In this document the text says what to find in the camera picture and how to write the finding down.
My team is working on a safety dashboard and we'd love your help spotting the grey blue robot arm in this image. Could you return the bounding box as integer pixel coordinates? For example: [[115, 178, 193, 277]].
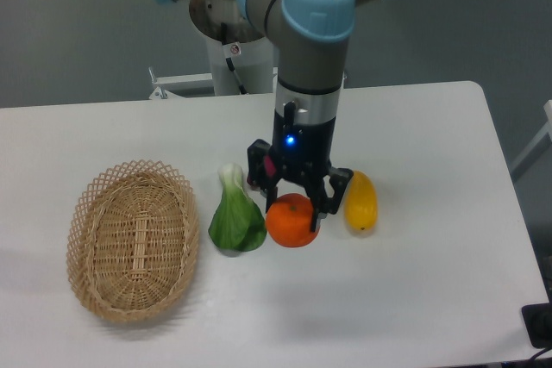
[[166, 0, 373, 230]]

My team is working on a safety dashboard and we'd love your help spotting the white base bracket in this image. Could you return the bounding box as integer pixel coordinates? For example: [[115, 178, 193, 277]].
[[147, 66, 279, 99]]

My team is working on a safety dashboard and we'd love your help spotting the yellow mango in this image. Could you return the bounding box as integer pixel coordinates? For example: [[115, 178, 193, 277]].
[[344, 171, 379, 231]]

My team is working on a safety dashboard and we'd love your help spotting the white frame at right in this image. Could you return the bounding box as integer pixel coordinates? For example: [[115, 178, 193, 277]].
[[510, 100, 551, 182]]

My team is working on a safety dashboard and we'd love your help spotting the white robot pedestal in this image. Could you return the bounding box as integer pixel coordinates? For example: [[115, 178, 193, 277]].
[[188, 0, 281, 96]]

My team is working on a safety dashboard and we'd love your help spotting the purple sweet potato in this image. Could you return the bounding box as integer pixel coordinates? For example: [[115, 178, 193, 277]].
[[247, 155, 277, 189]]

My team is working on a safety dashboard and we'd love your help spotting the green bok choy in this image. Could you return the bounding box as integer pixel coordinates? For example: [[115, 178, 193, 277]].
[[208, 163, 267, 253]]

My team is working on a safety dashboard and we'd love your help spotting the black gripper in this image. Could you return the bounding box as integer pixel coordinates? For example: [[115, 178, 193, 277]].
[[247, 101, 354, 233]]

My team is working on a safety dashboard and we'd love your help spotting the black device at table edge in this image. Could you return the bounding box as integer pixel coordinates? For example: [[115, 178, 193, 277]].
[[521, 303, 551, 349]]

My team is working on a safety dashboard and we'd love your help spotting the orange fruit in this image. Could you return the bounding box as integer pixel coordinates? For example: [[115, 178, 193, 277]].
[[265, 193, 319, 248]]

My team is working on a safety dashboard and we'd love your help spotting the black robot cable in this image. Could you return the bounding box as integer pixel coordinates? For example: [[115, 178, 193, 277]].
[[220, 22, 248, 96]]

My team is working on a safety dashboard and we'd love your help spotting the woven wicker basket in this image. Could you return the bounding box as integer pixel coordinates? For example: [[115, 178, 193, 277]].
[[66, 159, 199, 323]]

